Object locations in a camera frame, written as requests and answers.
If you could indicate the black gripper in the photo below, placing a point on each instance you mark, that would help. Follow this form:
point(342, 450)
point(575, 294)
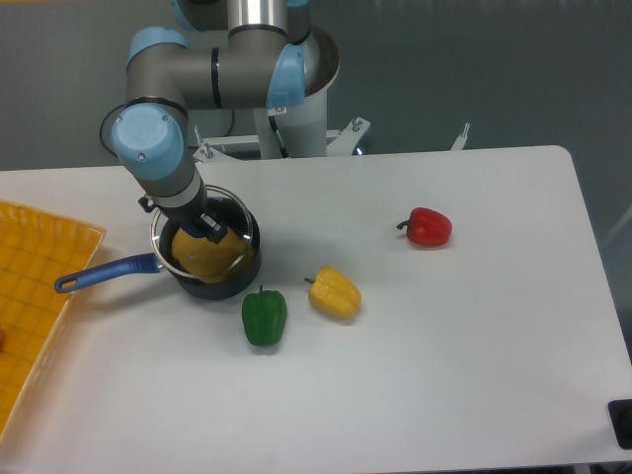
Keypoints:
point(189, 214)

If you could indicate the glass pot lid blue knob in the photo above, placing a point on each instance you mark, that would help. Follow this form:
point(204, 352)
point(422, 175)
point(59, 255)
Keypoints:
point(220, 202)

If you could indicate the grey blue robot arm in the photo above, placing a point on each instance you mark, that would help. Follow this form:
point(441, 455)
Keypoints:
point(261, 67)

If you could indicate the yellow bread slice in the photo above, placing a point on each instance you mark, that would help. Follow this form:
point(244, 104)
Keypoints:
point(213, 262)

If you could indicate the green bell pepper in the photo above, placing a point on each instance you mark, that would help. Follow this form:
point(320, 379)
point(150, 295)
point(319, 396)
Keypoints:
point(264, 315)

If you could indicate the yellow plastic basket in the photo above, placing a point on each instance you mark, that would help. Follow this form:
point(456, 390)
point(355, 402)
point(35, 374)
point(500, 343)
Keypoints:
point(37, 247)

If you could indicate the yellow bell pepper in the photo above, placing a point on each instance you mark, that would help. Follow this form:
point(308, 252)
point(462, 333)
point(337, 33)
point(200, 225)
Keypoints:
point(333, 293)

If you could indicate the red bell pepper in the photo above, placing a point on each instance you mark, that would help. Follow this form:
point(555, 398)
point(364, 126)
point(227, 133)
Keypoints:
point(426, 227)

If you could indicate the black device at table edge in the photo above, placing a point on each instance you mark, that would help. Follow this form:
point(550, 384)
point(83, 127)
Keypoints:
point(620, 415)

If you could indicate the dark saucepan blue handle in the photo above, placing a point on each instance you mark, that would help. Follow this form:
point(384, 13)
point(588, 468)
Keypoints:
point(148, 264)

